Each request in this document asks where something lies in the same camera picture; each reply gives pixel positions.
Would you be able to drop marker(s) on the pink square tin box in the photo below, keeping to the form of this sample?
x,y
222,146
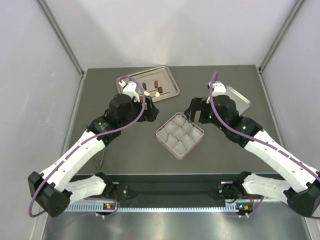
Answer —
x,y
180,157

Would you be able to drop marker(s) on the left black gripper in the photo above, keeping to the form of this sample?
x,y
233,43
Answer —
x,y
150,114

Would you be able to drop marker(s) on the silver metal tray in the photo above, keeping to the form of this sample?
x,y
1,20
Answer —
x,y
165,79

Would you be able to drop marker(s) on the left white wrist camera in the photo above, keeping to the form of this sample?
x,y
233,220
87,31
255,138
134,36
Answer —
x,y
130,89

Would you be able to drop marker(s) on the dark chocolate cube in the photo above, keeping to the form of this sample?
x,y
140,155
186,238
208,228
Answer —
x,y
160,90

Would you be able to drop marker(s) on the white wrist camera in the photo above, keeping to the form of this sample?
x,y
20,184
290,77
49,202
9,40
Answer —
x,y
130,89
217,88

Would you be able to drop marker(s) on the white paper cup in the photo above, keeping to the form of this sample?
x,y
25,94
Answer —
x,y
171,141
163,134
179,134
187,127
179,120
179,148
187,141
195,134
171,127

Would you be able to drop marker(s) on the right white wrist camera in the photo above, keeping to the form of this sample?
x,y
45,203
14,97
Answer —
x,y
217,88

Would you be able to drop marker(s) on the dark chocolate tall piece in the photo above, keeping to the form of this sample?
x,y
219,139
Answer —
x,y
144,85

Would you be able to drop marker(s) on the silver tin lid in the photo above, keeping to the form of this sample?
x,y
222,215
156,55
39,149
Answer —
x,y
241,102

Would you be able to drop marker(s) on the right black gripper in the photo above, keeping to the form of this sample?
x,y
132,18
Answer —
x,y
198,104

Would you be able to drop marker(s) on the metal tongs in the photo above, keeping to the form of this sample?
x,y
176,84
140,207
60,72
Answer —
x,y
98,159

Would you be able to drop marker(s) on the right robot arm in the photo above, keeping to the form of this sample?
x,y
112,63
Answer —
x,y
299,187

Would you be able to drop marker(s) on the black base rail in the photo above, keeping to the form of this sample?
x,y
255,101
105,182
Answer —
x,y
186,190

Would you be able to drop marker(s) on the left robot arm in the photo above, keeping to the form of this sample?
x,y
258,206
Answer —
x,y
53,188

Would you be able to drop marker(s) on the white cable duct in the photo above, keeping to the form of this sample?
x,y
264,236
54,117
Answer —
x,y
109,207

